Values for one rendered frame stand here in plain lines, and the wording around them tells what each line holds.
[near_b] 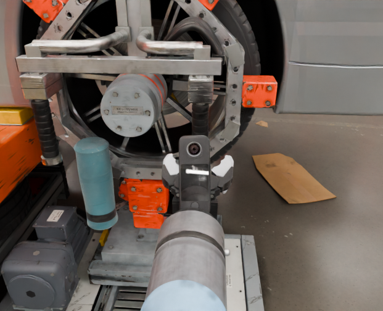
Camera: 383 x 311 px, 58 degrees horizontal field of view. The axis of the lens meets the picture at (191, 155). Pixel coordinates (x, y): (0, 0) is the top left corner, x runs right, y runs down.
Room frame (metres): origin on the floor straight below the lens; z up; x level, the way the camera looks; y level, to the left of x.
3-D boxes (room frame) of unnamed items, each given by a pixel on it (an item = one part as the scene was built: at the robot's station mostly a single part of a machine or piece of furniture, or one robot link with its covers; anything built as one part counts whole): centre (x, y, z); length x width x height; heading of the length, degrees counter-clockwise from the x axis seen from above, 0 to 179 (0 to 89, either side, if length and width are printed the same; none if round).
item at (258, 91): (0.90, -0.18, 0.85); 0.09 x 0.08 x 0.07; 86
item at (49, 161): (0.69, 0.32, 0.83); 0.04 x 0.04 x 0.16
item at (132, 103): (0.85, 0.14, 0.85); 0.21 x 0.14 x 0.14; 176
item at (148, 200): (0.96, 0.13, 0.48); 0.16 x 0.12 x 0.17; 176
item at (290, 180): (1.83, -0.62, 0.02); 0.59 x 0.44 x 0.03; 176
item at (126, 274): (1.09, 0.12, 0.13); 0.50 x 0.36 x 0.10; 86
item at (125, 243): (1.09, 0.12, 0.32); 0.40 x 0.30 x 0.28; 86
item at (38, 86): (0.72, 0.32, 0.93); 0.09 x 0.05 x 0.05; 176
